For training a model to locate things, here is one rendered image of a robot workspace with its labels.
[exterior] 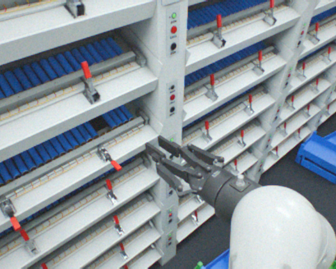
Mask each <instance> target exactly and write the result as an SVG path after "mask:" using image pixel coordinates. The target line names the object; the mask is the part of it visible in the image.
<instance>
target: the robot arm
mask: <svg viewBox="0 0 336 269"><path fill-rule="evenodd" d="M157 140H158V144H159V146H160V147H162V149H164V150H166V151H167V152H169V153H170V154H172V156H175V157H176V158H178V157H179V156H180V158H181V157H182V159H183V160H184V161H187V163H188V164H189V165H191V166H192V168H194V169H193V170H192V169H191V168H189V167H187V168H185V167H183V166H182V165H178V164H176V163H175V162H173V161H170V160H168V159H166V154H165V153H163V152H162V151H160V150H159V149H157V148H156V147H154V146H153V145H151V144H150V143H148V142H147V143H145V147H146V151H147V154H148V155H150V156H152V161H155V162H156V170H157V175H160V176H161V177H162V179H163V180H164V181H166V182H167V184H169V185H170V186H171V187H172V188H173V189H174V190H175V191H176V192H177V196H178V198H180V199H181V198H183V197H184V194H187V193H192V194H197V195H199V196H200V197H201V199H203V200H204V201H205V202H206V203H208V204H209V205H210V206H211V207H212V208H214V213H215V215H216V216H218V217H219V218H220V219H221V220H223V221H224V222H225V223H226V224H228V225H229V226H231V233H230V257H229V264H228V269H329V267H330V266H331V265H332V263H333V262H334V260H335V255H336V237H335V233H334V231H333V229H332V227H331V225H330V224H329V222H328V221H326V218H325V217H323V216H322V215H321V214H319V213H318V212H317V211H316V210H315V209H314V208H313V206H312V205H311V203H310V202H309V201H308V200H307V199H306V198H305V197H303V196H302V195H301V194H299V193H298V192H296V191H294V190H290V189H289V188H286V187H283V186H264V187H262V186H261V185H260V184H258V183H256V182H254V181H252V180H251V179H250V178H247V177H246V176H244V175H243V174H239V175H234V174H232V173H230V172H229V171H228V170H225V169H223V168H225V158H224V157H221V156H217V155H213V154H211V153H210V152H207V151H206V150H203V149H201V148H199V147H197V146H196V145H192V144H191V143H189V144H187V146H183V145H178V144H177V143H175V142H171V141H169V140H167V139H166V138H164V137H162V136H161V135H158V136H157ZM176 176H177V177H179V178H181V179H183V180H184V181H185V182H186V183H188V184H189V186H187V185H185V184H184V183H183V182H181V181H180V180H179V179H177V177H176Z"/></svg>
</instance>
